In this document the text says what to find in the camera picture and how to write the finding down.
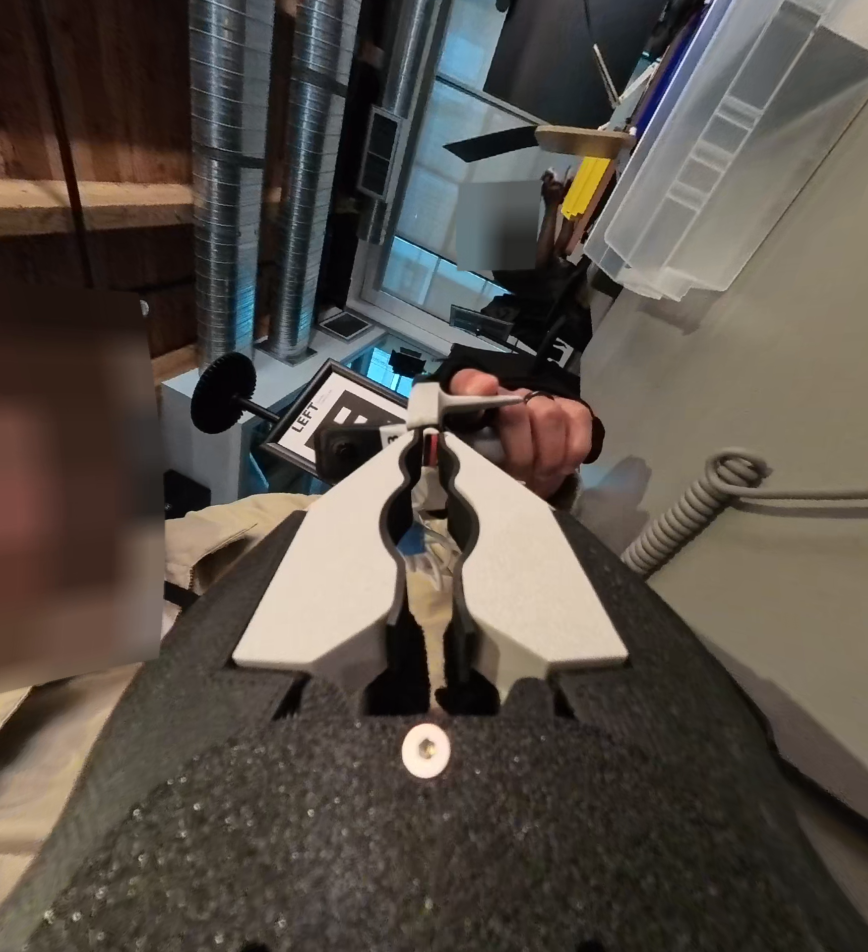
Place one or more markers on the silver air duct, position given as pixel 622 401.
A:
pixel 307 186
pixel 226 186

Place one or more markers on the person's left hand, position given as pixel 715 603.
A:
pixel 553 439

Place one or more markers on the yellow plastic bin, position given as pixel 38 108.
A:
pixel 586 190

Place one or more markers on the bamboo book stand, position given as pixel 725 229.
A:
pixel 583 141

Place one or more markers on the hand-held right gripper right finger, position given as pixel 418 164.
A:
pixel 538 580

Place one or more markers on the person's beige jacket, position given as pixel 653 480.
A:
pixel 218 535

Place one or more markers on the black gear wheel on rod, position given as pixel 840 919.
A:
pixel 226 390

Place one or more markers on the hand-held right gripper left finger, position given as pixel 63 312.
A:
pixel 315 580

